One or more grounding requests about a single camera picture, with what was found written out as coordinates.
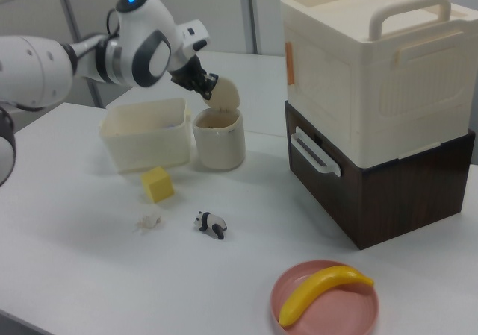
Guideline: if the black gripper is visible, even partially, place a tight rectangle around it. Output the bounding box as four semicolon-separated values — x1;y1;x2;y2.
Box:
170;55;220;101

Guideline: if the cream round trash can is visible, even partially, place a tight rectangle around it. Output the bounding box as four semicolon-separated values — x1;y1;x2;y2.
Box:
191;77;246;172

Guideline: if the white rectangular plastic bin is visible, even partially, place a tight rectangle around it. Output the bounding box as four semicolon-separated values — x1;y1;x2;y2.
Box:
98;96;193;175

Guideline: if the yellow foam cube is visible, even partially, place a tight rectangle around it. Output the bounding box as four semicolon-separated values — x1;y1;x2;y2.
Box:
140;165;176;204

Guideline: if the panda toy figure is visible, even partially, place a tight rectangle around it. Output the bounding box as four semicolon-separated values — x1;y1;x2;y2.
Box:
193;210;229;241

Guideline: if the small white seashell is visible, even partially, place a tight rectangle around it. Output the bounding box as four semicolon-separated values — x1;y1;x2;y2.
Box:
134;212;164;230

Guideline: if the cream plastic storage box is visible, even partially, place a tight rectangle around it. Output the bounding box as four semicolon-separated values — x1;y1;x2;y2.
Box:
279;0;477;169

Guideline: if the dark brown drawer cabinet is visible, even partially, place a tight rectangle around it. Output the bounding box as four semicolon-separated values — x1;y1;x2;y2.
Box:
284;100;477;251

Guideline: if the yellow toy banana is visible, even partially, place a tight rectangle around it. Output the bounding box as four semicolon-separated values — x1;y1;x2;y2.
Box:
279;264;375;328

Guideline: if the pink round plate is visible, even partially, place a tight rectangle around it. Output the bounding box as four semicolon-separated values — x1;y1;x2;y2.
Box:
270;260;380;335

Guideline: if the orange door handle strip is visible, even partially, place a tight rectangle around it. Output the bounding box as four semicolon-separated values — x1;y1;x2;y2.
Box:
284;41;295;87

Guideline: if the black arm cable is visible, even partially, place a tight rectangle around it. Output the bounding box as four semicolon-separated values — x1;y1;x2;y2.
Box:
105;7;122;40

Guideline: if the white drawer handle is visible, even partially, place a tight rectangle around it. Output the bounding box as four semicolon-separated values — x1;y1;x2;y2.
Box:
288;125;343;178

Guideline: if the cream carrying handle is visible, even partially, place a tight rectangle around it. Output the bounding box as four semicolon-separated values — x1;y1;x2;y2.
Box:
369;0;453;40

